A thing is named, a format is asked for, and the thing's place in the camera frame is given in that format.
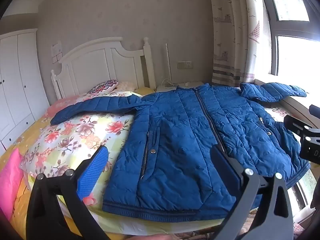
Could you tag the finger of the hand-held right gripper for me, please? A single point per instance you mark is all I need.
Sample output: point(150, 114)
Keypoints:
point(297, 123)

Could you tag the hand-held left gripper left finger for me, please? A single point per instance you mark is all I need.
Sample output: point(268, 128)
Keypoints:
point(92, 172)

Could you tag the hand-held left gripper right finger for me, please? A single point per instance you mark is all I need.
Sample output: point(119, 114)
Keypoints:
point(225, 165)

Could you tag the blue puffer jacket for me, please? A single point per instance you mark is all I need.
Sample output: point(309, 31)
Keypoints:
point(180, 130)

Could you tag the floral quilt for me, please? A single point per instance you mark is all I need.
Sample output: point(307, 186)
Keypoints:
point(75, 135)

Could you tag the pink floral pillow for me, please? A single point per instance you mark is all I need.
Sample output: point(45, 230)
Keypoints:
point(62, 103)

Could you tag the window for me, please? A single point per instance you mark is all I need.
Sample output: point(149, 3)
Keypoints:
point(295, 42)

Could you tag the bright pink cloth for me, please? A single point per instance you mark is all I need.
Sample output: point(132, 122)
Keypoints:
point(10, 177)

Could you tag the purple patterned pillow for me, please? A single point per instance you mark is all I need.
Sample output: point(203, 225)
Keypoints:
point(103, 85)

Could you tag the white nightstand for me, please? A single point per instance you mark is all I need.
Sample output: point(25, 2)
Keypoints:
point(175, 87)

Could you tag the yellow pillow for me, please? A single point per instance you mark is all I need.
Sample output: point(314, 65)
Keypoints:
point(145, 91)

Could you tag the white bed headboard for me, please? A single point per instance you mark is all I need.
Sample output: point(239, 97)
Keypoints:
point(95, 62)

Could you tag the patterned curtain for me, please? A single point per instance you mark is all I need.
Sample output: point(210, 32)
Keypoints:
point(232, 30)

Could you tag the white slim stand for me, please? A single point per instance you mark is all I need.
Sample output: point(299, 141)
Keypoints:
point(168, 62)

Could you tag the white wardrobe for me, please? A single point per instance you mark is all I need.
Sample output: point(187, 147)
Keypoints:
point(20, 80)

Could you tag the wall socket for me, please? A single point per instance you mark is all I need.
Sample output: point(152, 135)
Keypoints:
point(184, 65)

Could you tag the wall paper sticker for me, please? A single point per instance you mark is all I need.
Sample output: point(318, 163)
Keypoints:
point(57, 52)

